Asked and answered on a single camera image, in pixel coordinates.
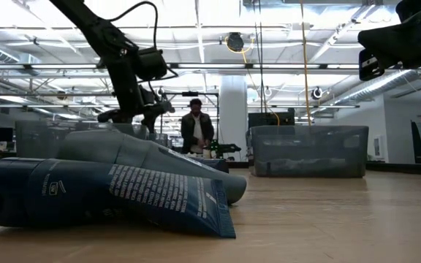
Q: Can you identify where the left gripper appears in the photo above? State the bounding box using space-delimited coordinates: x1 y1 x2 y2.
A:
96 58 175 133

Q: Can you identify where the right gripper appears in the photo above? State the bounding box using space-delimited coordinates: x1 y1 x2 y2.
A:
357 9 421 81

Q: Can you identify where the wide smoky plastic bin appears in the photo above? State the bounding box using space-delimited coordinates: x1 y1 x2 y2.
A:
246 126 369 179
15 120 149 160

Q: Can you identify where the person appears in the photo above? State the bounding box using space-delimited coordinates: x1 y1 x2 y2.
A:
180 98 215 155

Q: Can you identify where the green and black device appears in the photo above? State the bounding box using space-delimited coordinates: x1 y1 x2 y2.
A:
208 140 243 159

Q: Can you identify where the white building pillar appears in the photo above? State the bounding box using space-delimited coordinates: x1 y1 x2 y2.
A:
219 75 249 161

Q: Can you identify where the black office chair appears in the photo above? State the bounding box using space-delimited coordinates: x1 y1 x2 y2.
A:
410 120 421 164

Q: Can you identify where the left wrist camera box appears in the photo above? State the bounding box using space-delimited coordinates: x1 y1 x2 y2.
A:
136 47 168 82

